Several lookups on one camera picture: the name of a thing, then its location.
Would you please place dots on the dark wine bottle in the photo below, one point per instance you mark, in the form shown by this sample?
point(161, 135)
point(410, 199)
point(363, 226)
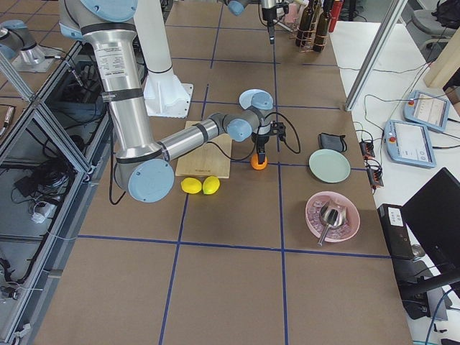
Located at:
point(322, 26)
point(305, 22)

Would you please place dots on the black computer monitor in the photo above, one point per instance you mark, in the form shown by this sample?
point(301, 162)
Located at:
point(432, 214)

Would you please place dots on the blue teach pendant near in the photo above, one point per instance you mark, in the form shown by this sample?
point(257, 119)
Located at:
point(409, 143)

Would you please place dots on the aluminium frame post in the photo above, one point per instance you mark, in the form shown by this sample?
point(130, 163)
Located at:
point(382, 36)

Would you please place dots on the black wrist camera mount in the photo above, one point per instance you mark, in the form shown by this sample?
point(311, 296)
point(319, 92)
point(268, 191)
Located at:
point(277, 128)

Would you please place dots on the yellow lemon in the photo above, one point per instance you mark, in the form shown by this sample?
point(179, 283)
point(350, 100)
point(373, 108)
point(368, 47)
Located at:
point(210, 185)
point(191, 185)

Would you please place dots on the light blue plate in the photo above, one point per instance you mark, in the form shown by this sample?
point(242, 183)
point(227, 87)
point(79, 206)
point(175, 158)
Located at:
point(245, 97)

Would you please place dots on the yellow lemon lower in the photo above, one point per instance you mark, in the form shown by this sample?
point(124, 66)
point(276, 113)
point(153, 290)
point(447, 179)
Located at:
point(210, 185)

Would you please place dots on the orange mandarin fruit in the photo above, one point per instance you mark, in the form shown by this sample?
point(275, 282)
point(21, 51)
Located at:
point(256, 165)

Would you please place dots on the bamboo cutting board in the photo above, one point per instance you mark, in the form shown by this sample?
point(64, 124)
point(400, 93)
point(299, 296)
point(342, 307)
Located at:
point(203, 161)

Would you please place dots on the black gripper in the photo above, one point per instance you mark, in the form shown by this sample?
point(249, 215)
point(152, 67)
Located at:
point(261, 139)
point(268, 14)

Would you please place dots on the yellow lemon upper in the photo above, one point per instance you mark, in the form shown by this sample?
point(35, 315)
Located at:
point(191, 185)

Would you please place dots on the black desktop computer box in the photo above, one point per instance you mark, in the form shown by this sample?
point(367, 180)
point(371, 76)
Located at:
point(395, 231)

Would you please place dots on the metal ice scoop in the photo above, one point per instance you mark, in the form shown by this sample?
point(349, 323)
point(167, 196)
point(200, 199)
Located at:
point(332, 216)

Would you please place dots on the pink bowl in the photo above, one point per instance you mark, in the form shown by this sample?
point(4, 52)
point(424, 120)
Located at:
point(353, 214)

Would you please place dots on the pink cup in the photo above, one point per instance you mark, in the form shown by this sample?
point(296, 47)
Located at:
point(292, 13)

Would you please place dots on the copper wire bottle rack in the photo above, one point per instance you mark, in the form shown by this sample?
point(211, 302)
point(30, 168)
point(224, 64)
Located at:
point(308, 39)

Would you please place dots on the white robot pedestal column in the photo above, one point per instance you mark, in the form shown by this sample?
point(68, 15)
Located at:
point(164, 94)

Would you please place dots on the clear ice cubes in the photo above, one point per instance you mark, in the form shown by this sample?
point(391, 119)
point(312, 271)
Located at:
point(334, 234)

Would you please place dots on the light green plate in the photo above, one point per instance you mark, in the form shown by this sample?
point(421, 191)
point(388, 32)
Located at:
point(329, 166)

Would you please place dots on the grey folded cloth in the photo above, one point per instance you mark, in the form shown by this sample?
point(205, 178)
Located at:
point(332, 142)

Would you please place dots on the blue teach pendant far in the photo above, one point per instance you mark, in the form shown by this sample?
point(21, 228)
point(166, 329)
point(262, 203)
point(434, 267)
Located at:
point(424, 108)

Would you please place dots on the blue teach pendant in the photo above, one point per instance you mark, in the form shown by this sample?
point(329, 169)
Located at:
point(424, 108)
point(409, 143)

